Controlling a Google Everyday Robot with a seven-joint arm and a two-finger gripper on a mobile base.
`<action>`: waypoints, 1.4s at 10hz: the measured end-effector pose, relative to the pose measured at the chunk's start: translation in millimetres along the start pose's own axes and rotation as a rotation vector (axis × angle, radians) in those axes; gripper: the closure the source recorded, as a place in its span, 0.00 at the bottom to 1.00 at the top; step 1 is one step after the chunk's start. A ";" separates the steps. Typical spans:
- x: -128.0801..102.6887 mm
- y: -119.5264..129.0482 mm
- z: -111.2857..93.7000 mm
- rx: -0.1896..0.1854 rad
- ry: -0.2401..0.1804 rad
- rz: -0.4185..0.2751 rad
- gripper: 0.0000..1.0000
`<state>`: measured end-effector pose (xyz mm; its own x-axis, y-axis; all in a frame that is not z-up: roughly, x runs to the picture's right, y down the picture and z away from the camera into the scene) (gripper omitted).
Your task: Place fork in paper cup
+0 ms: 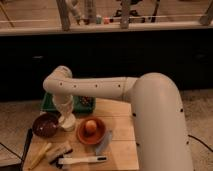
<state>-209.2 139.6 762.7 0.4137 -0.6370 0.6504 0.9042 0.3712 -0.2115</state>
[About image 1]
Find orange plate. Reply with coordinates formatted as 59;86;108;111
76;117;106;145

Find black cable right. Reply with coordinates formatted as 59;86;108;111
187;134;213;153

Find dark brown bowl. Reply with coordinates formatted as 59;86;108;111
32;113;59;138

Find wooden scrub brush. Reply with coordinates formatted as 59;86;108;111
46;141;71;163

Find white paper cup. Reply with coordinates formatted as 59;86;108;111
58;114;76;131

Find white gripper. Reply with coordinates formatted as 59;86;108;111
52;95;73;117

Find orange fruit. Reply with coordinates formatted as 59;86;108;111
85;120;97;134

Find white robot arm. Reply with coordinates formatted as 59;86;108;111
43;66;194;171

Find green tray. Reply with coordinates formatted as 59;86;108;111
41;93;96;114

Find wooden board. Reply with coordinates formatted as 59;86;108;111
23;99;139;171

